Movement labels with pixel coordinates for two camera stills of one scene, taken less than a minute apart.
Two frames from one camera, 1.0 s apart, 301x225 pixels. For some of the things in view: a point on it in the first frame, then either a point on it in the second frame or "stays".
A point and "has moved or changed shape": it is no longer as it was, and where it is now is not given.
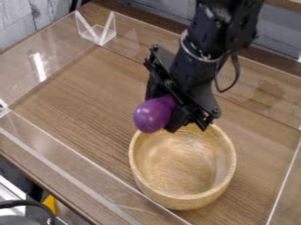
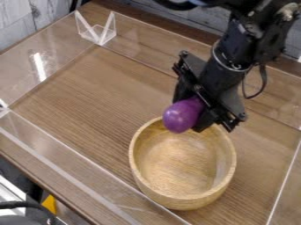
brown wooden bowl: x=183 y=168 stays
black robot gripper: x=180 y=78 -> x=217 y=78
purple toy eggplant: x=153 y=113 has moved or changed shape
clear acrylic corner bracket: x=97 y=33 stays
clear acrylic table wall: x=73 y=179 stays
